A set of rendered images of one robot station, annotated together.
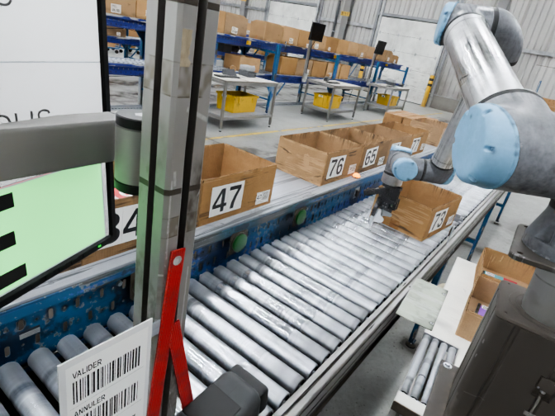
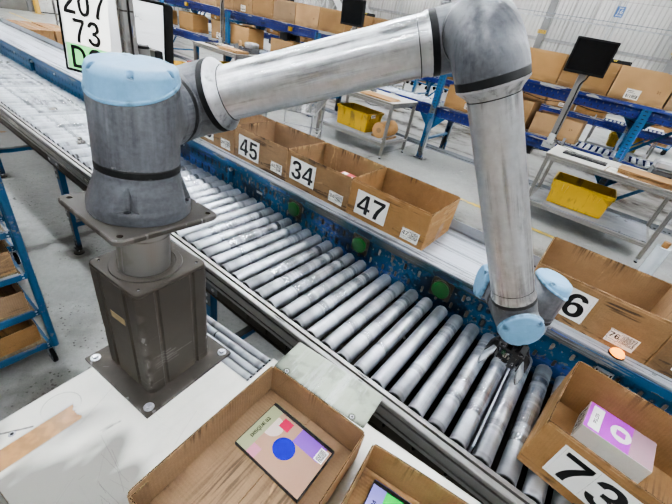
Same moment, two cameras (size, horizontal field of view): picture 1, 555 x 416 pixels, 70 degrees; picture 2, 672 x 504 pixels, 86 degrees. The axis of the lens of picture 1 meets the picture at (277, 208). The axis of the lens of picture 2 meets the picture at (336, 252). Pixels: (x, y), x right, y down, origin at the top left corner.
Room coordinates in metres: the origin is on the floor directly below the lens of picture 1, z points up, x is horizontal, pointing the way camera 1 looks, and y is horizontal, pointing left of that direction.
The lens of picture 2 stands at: (1.12, -1.24, 1.61)
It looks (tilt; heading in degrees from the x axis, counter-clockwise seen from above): 32 degrees down; 89
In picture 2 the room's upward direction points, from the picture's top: 12 degrees clockwise
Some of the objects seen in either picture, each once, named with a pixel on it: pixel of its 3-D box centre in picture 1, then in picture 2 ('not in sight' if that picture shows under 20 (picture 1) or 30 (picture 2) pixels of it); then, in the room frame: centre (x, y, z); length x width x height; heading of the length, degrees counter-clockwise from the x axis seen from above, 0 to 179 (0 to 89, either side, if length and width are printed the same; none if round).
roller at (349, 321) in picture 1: (295, 290); (327, 287); (1.14, -0.11, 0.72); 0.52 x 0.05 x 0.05; 57
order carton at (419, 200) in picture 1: (416, 205); (630, 463); (1.93, -0.70, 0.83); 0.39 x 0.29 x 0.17; 140
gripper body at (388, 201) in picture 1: (388, 196); (515, 343); (1.68, -0.48, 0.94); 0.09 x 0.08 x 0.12; 57
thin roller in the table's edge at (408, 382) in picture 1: (416, 362); (234, 337); (0.88, -0.47, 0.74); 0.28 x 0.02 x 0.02; 152
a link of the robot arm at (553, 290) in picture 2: (398, 160); (543, 295); (1.68, -0.47, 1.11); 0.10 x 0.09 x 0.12; 177
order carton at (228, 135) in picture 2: not in sight; (233, 127); (0.41, 0.90, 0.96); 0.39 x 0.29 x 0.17; 146
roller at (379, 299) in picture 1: (324, 271); (367, 313); (1.30, -0.22, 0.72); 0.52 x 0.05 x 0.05; 57
